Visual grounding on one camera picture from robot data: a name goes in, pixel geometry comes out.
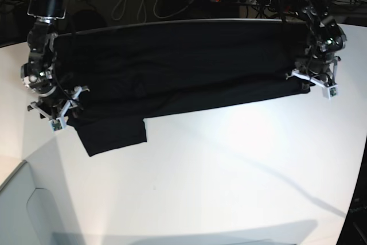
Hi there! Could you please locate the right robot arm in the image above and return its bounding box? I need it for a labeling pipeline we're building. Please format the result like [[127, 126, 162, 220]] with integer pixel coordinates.
[[21, 0, 71, 120]]

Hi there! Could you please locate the white wrist camera left mount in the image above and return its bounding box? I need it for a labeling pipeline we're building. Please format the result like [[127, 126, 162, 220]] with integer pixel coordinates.
[[286, 54, 341, 100]]

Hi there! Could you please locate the black office chair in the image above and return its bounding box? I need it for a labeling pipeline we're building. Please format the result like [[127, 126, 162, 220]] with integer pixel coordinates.
[[1, 0, 34, 48]]

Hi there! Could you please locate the black T-shirt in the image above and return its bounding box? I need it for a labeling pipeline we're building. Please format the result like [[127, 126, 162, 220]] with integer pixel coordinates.
[[54, 21, 309, 156]]

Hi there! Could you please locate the white wrist camera right mount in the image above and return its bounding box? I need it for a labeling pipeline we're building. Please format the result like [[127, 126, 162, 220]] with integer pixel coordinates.
[[27, 86, 89, 131]]

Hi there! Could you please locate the grey coiled cable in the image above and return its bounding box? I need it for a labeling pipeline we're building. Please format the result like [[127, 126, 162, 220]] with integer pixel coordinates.
[[111, 0, 196, 21]]

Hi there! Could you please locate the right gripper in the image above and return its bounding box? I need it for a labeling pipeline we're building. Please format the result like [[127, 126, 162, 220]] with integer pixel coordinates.
[[21, 63, 71, 119]]

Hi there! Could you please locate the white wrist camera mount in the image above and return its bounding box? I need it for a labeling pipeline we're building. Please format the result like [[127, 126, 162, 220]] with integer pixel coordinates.
[[286, 54, 341, 100], [27, 86, 89, 131]]

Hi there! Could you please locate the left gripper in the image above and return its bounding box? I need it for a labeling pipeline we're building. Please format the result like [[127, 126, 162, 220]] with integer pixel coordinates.
[[295, 47, 340, 84]]

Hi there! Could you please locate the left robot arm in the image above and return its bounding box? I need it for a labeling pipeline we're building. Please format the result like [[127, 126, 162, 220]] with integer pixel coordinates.
[[290, 0, 347, 88]]

